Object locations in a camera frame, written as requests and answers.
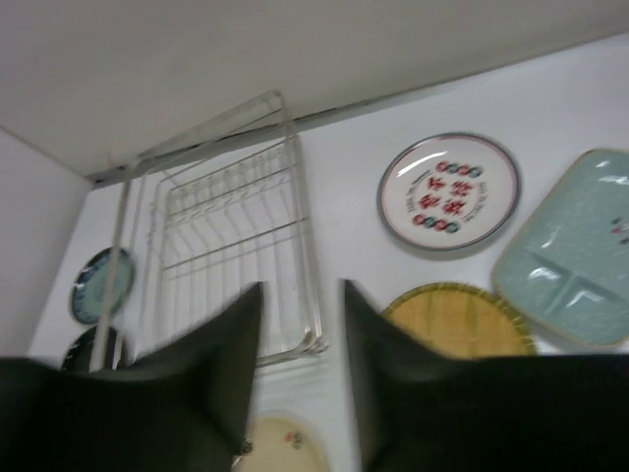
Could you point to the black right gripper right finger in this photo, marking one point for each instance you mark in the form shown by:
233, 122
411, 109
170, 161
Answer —
417, 410

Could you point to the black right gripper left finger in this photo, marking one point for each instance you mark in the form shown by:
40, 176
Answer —
184, 407

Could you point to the cream plate black patch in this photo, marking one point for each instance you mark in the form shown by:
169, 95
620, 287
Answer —
284, 444

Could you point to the round woven bamboo plate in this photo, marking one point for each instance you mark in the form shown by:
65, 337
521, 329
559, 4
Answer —
461, 321

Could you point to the black round plate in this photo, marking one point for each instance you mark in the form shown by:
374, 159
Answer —
79, 353

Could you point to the light green divided tray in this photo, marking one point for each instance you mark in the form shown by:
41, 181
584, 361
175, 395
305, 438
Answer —
567, 267

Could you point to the white plate red characters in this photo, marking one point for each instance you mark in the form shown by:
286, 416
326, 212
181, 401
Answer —
449, 192

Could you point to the blue patterned round plate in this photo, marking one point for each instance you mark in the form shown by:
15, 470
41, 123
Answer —
88, 290

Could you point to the metal wire dish rack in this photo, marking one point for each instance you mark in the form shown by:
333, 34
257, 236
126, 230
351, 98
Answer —
208, 212

